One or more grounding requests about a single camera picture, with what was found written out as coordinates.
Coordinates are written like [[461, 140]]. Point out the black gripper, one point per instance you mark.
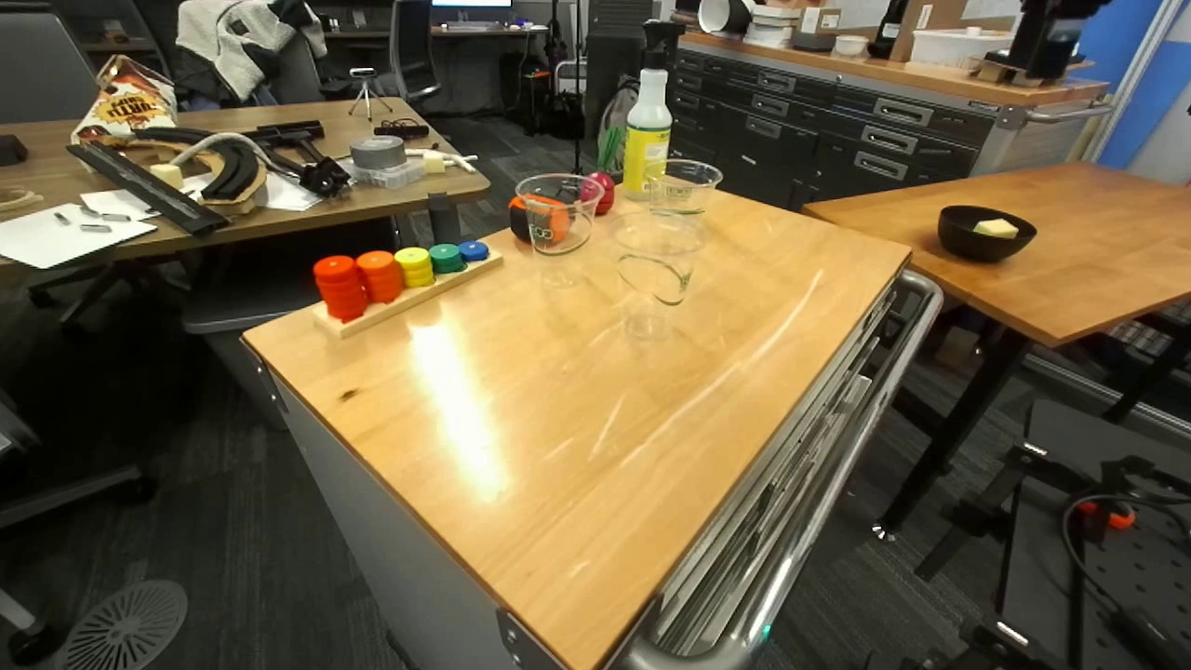
[[1063, 29]]

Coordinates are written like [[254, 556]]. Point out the clear plastic cup green stripe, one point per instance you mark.
[[654, 292], [556, 235], [687, 200]]

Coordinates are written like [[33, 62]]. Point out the blue partition panel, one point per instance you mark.
[[1149, 88]]

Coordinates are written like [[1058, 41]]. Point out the white box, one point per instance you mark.
[[953, 51]]

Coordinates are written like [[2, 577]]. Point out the dark bottle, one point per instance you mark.
[[886, 30]]

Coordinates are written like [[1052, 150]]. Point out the pale yellow food piece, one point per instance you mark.
[[995, 228]]

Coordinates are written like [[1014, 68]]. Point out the wooden table black legs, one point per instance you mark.
[[1092, 247]]

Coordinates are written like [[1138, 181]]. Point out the black bowl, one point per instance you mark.
[[981, 247]]

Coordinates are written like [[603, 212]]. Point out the dark drawer cabinet wooden top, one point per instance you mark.
[[804, 124]]

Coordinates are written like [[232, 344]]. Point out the white spray bottle yellow label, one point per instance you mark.
[[644, 141]]

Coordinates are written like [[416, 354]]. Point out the green plastic bottle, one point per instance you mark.
[[613, 135]]

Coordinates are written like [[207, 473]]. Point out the orange and black clamp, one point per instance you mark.
[[1103, 516]]

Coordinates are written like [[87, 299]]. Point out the orange and black round object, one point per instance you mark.
[[528, 222]]

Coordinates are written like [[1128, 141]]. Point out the blue stacking disc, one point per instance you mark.
[[474, 249]]

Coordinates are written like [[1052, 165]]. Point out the black office chair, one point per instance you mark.
[[416, 51]]

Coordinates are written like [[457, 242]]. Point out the green stacking discs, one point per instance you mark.
[[447, 259]]

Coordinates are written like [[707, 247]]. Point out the yellow stacking discs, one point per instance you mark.
[[416, 264]]

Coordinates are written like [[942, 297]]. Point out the grey tape roll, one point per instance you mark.
[[377, 156]]

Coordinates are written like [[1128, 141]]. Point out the orange stacking discs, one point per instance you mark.
[[380, 275]]

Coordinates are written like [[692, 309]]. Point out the wooden desk with clutter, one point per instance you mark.
[[323, 207]]

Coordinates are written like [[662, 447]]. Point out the red stacking discs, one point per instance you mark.
[[341, 287]]

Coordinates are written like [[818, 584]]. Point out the black hand tool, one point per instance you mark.
[[304, 153]]

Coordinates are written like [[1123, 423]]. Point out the white cloth on chair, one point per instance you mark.
[[243, 37]]

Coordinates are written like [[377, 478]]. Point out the grey metal cart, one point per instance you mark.
[[372, 535]]

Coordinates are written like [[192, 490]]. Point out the long black bar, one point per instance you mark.
[[149, 186]]

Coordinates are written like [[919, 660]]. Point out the printed snack bag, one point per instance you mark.
[[125, 102]]

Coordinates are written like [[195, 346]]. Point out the white paper sheets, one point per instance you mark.
[[62, 235]]

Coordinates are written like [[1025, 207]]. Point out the grey chair base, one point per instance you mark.
[[62, 490]]

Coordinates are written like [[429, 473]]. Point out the white round perforated grille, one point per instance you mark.
[[125, 628]]

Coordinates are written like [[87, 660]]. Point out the black metal stand frame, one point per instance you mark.
[[1092, 581]]

